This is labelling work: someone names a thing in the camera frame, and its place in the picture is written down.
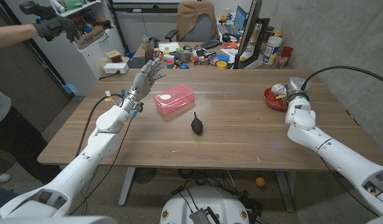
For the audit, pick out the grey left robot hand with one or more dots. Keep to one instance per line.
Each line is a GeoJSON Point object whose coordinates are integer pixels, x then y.
{"type": "Point", "coordinates": [146, 79]}

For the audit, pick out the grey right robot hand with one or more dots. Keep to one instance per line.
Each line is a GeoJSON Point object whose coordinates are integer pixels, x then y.
{"type": "Point", "coordinates": [298, 84]}

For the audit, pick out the soup can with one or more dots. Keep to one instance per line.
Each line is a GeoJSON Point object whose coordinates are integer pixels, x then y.
{"type": "Point", "coordinates": [278, 89]}

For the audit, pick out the person forearm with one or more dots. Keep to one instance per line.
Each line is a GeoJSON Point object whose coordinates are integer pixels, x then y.
{"type": "Point", "coordinates": [10, 35]}

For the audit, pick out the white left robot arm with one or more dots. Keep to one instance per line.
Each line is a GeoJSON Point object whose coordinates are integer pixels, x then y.
{"type": "Point", "coordinates": [85, 161]}

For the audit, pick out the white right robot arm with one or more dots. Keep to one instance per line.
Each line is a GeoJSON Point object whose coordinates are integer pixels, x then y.
{"type": "Point", "coordinates": [334, 149]}

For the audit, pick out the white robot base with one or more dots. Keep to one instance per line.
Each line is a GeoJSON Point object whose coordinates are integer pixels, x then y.
{"type": "Point", "coordinates": [206, 202]}

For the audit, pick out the red bowl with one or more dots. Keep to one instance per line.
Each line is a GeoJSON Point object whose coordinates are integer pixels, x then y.
{"type": "Point", "coordinates": [273, 102]}

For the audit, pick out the pink clamshell container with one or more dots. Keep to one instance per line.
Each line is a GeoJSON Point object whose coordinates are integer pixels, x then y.
{"type": "Point", "coordinates": [175, 99]}

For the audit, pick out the blue bowl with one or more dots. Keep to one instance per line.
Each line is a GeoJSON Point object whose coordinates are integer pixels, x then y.
{"type": "Point", "coordinates": [184, 66]}

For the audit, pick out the black air blower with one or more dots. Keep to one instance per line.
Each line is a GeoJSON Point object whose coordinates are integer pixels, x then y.
{"type": "Point", "coordinates": [197, 126]}

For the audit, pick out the dark open laptop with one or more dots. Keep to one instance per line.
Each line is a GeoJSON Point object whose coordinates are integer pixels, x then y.
{"type": "Point", "coordinates": [139, 59]}

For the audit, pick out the small pink cup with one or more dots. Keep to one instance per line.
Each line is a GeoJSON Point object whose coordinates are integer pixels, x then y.
{"type": "Point", "coordinates": [170, 64]}

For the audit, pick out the clear drinking glass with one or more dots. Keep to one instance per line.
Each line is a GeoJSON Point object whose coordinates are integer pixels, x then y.
{"type": "Point", "coordinates": [281, 60]}

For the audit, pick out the white power strip box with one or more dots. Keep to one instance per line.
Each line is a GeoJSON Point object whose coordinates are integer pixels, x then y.
{"type": "Point", "coordinates": [116, 68]}

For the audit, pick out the red cup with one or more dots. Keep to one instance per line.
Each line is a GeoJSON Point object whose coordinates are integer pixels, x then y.
{"type": "Point", "coordinates": [287, 51]}

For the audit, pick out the clear water bottle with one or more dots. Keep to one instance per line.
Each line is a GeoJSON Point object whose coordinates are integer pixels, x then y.
{"type": "Point", "coordinates": [144, 42]}

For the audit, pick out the small wooden box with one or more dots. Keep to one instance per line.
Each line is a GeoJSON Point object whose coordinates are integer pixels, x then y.
{"type": "Point", "coordinates": [114, 57]}

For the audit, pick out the white plastic canister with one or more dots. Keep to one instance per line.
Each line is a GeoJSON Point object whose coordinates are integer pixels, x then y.
{"type": "Point", "coordinates": [271, 51]}

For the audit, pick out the grey tape roll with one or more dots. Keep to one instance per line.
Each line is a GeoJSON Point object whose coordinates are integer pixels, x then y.
{"type": "Point", "coordinates": [183, 55]}

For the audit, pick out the cluttered wooden desk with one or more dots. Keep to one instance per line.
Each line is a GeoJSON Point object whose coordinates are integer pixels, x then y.
{"type": "Point", "coordinates": [256, 63]}

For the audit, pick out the black monitor stand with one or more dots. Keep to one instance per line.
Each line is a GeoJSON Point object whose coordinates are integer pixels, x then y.
{"type": "Point", "coordinates": [262, 34]}

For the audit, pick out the cardboard box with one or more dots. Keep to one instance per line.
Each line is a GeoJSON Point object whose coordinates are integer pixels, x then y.
{"type": "Point", "coordinates": [91, 39]}

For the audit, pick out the black computer monitor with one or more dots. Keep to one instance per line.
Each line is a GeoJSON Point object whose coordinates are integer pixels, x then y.
{"type": "Point", "coordinates": [248, 31]}

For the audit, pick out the grey office chair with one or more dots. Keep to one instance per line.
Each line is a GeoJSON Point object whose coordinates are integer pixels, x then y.
{"type": "Point", "coordinates": [200, 29]}

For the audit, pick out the black keyboard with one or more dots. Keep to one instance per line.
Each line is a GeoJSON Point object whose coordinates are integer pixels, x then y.
{"type": "Point", "coordinates": [211, 44]}

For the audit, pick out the yellow cup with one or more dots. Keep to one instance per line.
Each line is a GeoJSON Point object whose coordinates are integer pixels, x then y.
{"type": "Point", "coordinates": [221, 65]}

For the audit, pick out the whiteboard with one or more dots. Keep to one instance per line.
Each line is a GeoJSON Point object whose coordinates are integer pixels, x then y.
{"type": "Point", "coordinates": [141, 1]}

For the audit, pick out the brown jacket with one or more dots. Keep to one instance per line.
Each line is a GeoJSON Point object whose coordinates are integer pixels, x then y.
{"type": "Point", "coordinates": [191, 12]}

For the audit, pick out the black headphones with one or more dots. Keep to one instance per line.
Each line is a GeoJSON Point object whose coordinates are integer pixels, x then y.
{"type": "Point", "coordinates": [230, 38]}

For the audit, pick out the white shelf unit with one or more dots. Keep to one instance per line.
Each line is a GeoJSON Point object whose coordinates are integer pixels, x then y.
{"type": "Point", "coordinates": [63, 62]}

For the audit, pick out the laptop with blue screen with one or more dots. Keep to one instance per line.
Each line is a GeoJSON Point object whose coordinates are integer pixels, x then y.
{"type": "Point", "coordinates": [240, 18]}

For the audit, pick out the black floor fan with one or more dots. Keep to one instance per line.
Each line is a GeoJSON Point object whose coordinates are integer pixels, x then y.
{"type": "Point", "coordinates": [144, 175]}

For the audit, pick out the orange ball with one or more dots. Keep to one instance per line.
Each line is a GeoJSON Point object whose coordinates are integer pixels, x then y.
{"type": "Point", "coordinates": [260, 182]}

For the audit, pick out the black tracking glove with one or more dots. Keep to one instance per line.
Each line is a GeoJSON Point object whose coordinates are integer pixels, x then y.
{"type": "Point", "coordinates": [54, 26]}

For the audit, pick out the person in white shirt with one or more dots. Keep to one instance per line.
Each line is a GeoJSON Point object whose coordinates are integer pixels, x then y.
{"type": "Point", "coordinates": [7, 137]}

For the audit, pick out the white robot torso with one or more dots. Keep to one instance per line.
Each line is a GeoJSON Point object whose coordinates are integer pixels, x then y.
{"type": "Point", "coordinates": [54, 221]}

